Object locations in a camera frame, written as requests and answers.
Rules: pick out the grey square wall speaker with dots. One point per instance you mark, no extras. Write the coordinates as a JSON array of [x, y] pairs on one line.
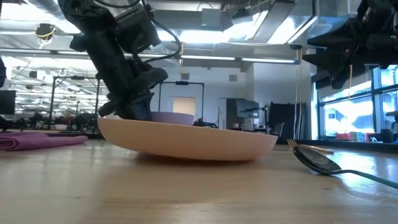
[[233, 78], [185, 76]]

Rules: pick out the black standing panel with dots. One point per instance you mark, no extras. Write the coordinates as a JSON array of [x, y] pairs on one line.
[[290, 119]]

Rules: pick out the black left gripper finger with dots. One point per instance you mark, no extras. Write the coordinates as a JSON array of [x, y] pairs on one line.
[[140, 109], [109, 110]]

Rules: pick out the lilac bowl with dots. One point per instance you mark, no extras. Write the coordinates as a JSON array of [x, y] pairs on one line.
[[174, 119]]

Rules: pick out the black cup by window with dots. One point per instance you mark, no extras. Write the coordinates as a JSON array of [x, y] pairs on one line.
[[386, 135]]

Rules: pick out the peach shallow plate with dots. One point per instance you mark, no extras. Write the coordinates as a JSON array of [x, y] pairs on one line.
[[186, 140]]

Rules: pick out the grey office chair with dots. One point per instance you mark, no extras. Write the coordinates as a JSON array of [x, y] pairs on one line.
[[279, 128]]

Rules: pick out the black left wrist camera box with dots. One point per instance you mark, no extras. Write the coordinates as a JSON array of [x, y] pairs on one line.
[[136, 29]]

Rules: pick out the monitor on arm mount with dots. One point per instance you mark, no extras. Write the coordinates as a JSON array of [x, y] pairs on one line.
[[247, 109]]

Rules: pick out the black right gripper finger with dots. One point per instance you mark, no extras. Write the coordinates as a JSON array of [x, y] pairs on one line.
[[329, 67], [332, 39]]

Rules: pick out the long ceiling light bar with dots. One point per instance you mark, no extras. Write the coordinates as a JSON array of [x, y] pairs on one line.
[[211, 58]]

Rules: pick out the folded purple cloth napkin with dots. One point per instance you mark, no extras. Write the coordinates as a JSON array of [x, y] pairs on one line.
[[37, 141]]

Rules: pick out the red box by window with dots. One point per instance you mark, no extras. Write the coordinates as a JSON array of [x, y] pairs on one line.
[[342, 136]]

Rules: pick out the dark computer monitor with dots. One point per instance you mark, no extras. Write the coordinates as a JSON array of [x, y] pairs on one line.
[[7, 102]]

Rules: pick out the tall black metal frame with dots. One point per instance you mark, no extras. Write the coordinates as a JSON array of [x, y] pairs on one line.
[[52, 102]]

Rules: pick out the person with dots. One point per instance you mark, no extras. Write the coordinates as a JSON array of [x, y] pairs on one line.
[[2, 73]]

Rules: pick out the small black metal frame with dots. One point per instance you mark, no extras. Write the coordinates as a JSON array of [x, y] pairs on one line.
[[182, 83]]

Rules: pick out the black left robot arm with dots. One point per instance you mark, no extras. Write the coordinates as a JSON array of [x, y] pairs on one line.
[[84, 12]]

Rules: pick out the grey ceiling duct box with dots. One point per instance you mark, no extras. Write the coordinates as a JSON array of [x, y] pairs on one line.
[[211, 17]]

